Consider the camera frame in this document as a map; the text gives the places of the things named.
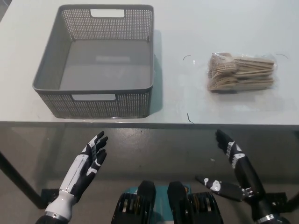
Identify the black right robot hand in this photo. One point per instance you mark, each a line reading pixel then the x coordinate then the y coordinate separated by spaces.
pixel 247 172

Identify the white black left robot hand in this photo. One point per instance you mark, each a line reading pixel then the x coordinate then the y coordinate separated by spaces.
pixel 81 168

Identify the clear bag of wooden cutlery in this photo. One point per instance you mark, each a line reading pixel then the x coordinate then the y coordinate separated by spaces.
pixel 243 73

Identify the black table foot plate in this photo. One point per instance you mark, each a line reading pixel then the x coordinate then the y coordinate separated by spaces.
pixel 50 194
pixel 279 198

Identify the grey perforated plastic basket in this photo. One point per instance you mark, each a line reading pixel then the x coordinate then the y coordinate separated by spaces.
pixel 93 107

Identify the black table leg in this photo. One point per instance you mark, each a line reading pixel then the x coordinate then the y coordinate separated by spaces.
pixel 18 177

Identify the black left robot body block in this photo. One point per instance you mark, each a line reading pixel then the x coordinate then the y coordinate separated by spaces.
pixel 144 193

